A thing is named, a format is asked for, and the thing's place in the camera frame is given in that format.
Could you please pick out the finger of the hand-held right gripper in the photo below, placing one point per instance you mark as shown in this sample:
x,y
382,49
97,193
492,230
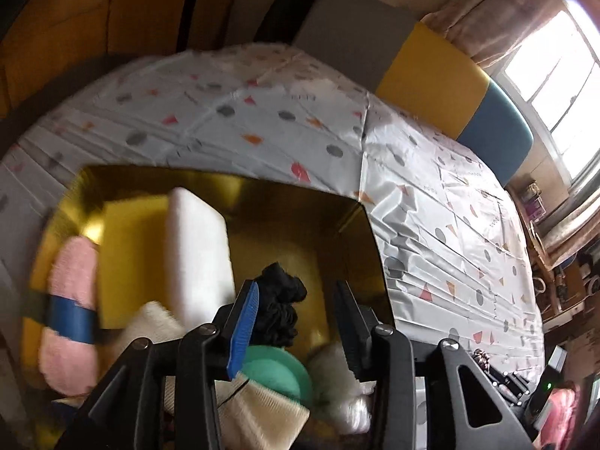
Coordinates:
x,y
518,393
508,378

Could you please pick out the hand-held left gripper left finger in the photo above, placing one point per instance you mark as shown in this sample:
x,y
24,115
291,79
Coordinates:
x,y
243,323

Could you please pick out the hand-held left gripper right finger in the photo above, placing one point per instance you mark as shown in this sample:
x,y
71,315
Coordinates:
x,y
349,333

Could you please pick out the pink brown satin scrunchie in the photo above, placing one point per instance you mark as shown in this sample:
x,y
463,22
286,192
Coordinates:
x,y
482,358

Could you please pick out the black scrunchie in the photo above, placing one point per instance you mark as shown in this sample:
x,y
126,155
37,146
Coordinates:
x,y
281,304

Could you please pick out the white fluffy puff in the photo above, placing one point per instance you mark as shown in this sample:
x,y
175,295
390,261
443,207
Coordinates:
x,y
328,384

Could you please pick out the green round puff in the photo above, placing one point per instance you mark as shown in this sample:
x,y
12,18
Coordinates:
x,y
276,370

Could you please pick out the white sponge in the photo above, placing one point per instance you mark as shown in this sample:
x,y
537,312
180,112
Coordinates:
x,y
197,253

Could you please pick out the cream mesh cloth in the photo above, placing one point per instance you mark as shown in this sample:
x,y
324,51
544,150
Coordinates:
x,y
262,412

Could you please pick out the gold tin box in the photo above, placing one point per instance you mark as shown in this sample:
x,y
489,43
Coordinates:
x,y
290,215

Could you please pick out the pink fluffy cloth roll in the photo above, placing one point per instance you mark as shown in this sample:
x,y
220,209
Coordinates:
x,y
75,267

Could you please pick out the wooden windowsill shelf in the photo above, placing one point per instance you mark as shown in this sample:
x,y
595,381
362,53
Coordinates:
x,y
562,290

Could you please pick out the beige patterned curtain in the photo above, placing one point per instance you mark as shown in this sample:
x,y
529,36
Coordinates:
x,y
576,225
492,18

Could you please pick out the purple box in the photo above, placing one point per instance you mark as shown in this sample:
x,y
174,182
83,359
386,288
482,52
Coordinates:
x,y
534,207

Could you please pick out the printed bed sheet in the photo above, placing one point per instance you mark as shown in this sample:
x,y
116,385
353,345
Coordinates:
x,y
281,117

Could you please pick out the grey yellow blue headboard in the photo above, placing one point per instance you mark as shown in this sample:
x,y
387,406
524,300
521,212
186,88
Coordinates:
x,y
431,70

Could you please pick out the window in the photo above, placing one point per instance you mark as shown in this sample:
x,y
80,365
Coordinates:
x,y
548,65

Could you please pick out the black rolled mat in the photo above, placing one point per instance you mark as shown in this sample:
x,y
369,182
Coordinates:
x,y
300,0

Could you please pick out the wooden wardrobe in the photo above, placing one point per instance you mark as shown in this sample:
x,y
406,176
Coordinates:
x,y
56,33

